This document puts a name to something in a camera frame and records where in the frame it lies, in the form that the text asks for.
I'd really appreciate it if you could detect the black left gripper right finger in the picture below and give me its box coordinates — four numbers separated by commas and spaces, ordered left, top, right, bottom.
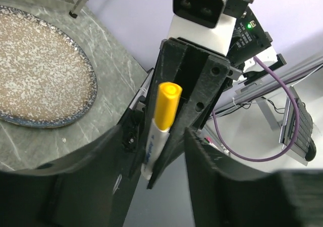
184, 129, 322, 226

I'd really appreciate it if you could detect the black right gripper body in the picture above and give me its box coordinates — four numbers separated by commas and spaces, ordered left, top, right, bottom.
176, 38, 242, 131

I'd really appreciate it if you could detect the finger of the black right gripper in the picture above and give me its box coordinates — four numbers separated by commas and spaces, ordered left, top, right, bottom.
147, 55, 230, 189
130, 39, 187, 178

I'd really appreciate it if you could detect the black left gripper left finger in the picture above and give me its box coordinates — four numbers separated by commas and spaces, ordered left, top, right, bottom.
1, 126, 138, 226

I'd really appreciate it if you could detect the yellow pen cap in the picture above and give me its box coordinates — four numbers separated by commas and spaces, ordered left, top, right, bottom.
153, 82, 182, 131

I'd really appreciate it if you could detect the white pen yellow tip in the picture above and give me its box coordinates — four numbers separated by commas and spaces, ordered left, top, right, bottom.
140, 81, 183, 181

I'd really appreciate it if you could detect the black keyboard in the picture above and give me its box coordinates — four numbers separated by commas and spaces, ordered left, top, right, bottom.
279, 86, 316, 166

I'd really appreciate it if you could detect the speckled ceramic plate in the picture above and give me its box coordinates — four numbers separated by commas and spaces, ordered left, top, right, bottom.
1, 6, 98, 128

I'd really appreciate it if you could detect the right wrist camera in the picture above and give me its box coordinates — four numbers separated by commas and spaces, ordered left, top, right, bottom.
168, 0, 239, 59

